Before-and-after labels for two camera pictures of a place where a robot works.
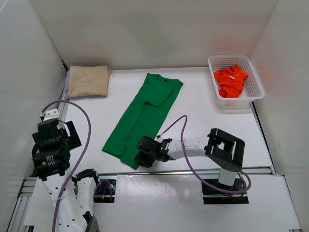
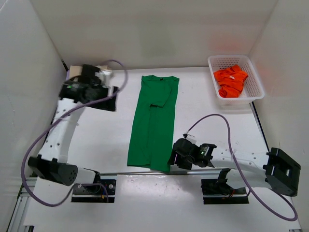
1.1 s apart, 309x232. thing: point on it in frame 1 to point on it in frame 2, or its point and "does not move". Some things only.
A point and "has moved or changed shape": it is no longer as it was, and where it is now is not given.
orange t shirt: [231, 81] does not move
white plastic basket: [252, 88] does not move
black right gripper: [146, 162] to [186, 166]
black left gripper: [74, 141] to [109, 105]
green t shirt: [143, 118] has moved or changed shape
